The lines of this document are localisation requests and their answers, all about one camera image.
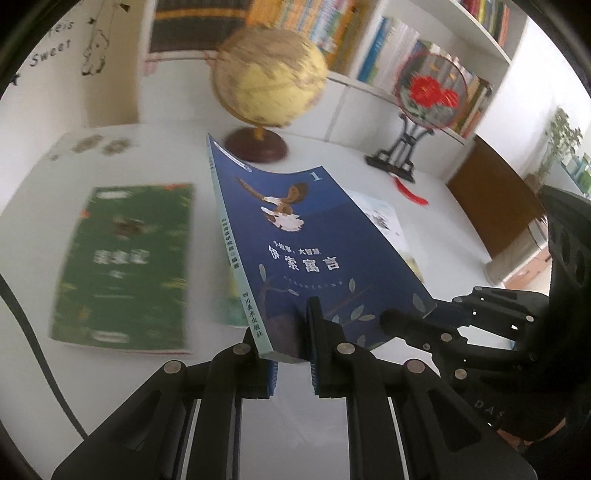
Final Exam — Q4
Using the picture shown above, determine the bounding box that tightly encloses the yellow desk globe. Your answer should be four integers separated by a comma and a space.
211, 27, 329, 163

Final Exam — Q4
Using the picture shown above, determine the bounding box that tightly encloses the green yellow flower book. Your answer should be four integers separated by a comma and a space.
212, 265, 247, 328

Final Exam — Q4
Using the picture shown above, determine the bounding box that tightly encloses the embroidered round fan on stand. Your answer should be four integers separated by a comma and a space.
365, 52, 468, 183

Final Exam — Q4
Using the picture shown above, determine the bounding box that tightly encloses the white blue book row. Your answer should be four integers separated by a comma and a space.
356, 17, 494, 138

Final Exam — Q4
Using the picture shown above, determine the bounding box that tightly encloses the dark blue bird book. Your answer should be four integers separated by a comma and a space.
207, 138, 436, 363

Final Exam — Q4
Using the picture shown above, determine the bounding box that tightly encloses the red tassel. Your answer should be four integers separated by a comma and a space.
393, 176, 430, 206

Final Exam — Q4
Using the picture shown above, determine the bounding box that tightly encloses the yellow meadow rabbit book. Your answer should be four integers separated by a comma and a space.
346, 190, 424, 282

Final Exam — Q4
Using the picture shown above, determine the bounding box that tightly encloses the white bookshelf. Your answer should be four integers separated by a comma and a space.
139, 0, 527, 151

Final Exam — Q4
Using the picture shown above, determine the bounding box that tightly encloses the black cable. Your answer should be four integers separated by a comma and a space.
0, 274, 89, 439

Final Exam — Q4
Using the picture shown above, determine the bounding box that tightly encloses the beige thermos bottle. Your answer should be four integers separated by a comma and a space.
484, 237, 550, 290

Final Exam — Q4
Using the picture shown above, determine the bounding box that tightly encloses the yellow orange book row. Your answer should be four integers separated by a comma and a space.
246, 0, 370, 73

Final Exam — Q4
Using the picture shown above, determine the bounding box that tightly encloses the green beetle insect book 02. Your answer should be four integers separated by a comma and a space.
50, 184, 194, 353

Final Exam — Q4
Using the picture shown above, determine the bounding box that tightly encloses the glass vase with dried flowers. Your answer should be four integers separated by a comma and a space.
526, 107, 583, 194

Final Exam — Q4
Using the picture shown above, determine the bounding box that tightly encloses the black book set row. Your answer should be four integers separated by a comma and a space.
149, 0, 252, 53

